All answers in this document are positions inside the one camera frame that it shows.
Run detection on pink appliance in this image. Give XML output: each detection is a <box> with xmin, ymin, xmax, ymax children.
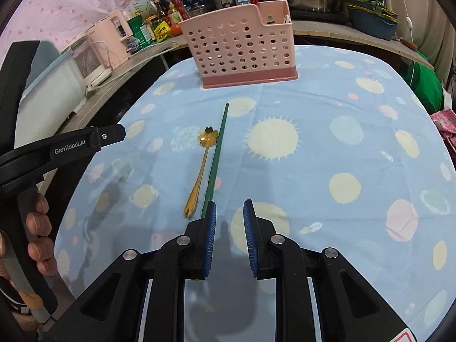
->
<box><xmin>94</xmin><ymin>10</ymin><xmax>134</xmax><ymax>68</ymax></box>

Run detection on white plug with cable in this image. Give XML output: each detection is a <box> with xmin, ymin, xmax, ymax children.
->
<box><xmin>107</xmin><ymin>41</ymin><xmax>179</xmax><ymax>84</ymax></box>

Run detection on pink floral cloth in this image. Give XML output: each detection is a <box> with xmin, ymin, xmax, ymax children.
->
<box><xmin>431</xmin><ymin>109</ymin><xmax>456</xmax><ymax>150</ymax></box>

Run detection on dark sauce bottle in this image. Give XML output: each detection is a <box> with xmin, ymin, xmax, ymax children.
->
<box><xmin>153</xmin><ymin>0</ymin><xmax>170</xmax><ymax>22</ymax></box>

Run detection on pink perforated utensil holder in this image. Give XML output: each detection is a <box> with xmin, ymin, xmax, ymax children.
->
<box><xmin>177</xmin><ymin>0</ymin><xmax>299</xmax><ymax>89</ymax></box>

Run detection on wooden counter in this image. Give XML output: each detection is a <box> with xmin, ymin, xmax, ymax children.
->
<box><xmin>53</xmin><ymin>19</ymin><xmax>435</xmax><ymax>132</ymax></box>

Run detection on green chopstick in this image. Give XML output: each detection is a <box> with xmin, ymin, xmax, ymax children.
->
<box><xmin>200</xmin><ymin>103</ymin><xmax>229</xmax><ymax>219</ymax></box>

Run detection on beige curtain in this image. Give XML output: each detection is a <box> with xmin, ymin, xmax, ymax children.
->
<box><xmin>381</xmin><ymin>0</ymin><xmax>456</xmax><ymax>68</ymax></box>

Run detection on grey strap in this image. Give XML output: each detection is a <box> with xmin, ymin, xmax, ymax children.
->
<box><xmin>0</xmin><ymin>230</ymin><xmax>52</xmax><ymax>325</ymax></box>

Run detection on white clear appliance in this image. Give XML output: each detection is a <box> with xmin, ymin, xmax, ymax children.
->
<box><xmin>69</xmin><ymin>37</ymin><xmax>113</xmax><ymax>82</ymax></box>

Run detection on pink dotted cloth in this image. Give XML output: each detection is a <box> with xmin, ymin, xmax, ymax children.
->
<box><xmin>0</xmin><ymin>0</ymin><xmax>157</xmax><ymax>54</ymax></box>

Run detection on green bag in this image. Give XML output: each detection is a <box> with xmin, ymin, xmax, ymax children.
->
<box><xmin>410</xmin><ymin>50</ymin><xmax>446</xmax><ymax>113</ymax></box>

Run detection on white cable with switch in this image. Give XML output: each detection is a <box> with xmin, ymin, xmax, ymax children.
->
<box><xmin>395</xmin><ymin>0</ymin><xmax>416</xmax><ymax>40</ymax></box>

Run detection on yellow oil bottle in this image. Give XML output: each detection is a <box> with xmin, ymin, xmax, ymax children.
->
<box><xmin>167</xmin><ymin>2</ymin><xmax>182</xmax><ymax>25</ymax></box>

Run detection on white power strip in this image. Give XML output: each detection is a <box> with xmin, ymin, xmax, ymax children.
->
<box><xmin>85</xmin><ymin>78</ymin><xmax>109</xmax><ymax>96</ymax></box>

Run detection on person's left hand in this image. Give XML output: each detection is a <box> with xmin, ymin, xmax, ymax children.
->
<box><xmin>26</xmin><ymin>196</ymin><xmax>56</xmax><ymax>276</ymax></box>

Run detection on green leafy vegetables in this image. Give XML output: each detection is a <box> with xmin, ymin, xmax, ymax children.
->
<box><xmin>344</xmin><ymin>0</ymin><xmax>398</xmax><ymax>17</ymax></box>

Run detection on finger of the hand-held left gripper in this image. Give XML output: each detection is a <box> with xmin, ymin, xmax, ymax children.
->
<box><xmin>44</xmin><ymin>123</ymin><xmax>127</xmax><ymax>169</ymax></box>

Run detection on green can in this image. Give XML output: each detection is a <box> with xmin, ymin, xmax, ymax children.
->
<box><xmin>127</xmin><ymin>14</ymin><xmax>157</xmax><ymax>45</ymax></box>

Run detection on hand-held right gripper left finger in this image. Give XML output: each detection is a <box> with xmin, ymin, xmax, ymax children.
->
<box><xmin>60</xmin><ymin>200</ymin><xmax>217</xmax><ymax>342</ymax></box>

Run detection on blue planet print tablecloth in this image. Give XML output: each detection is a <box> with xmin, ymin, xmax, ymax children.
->
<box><xmin>53</xmin><ymin>44</ymin><xmax>456</xmax><ymax>342</ymax></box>

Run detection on small lidded steel pot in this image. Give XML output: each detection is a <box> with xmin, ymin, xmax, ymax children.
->
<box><xmin>189</xmin><ymin>3</ymin><xmax>214</xmax><ymax>18</ymax></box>

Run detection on red packet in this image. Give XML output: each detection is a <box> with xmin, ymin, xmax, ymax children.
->
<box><xmin>164</xmin><ymin>0</ymin><xmax>189</xmax><ymax>22</ymax></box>

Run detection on gold flower spoon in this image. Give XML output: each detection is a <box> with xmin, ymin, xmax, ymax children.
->
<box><xmin>183</xmin><ymin>125</ymin><xmax>220</xmax><ymax>219</ymax></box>

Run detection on blue tray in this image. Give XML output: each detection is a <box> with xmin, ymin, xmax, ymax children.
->
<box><xmin>347</xmin><ymin>5</ymin><xmax>399</xmax><ymax>40</ymax></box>

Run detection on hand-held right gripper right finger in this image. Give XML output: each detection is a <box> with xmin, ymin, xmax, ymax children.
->
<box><xmin>243</xmin><ymin>199</ymin><xmax>410</xmax><ymax>342</ymax></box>

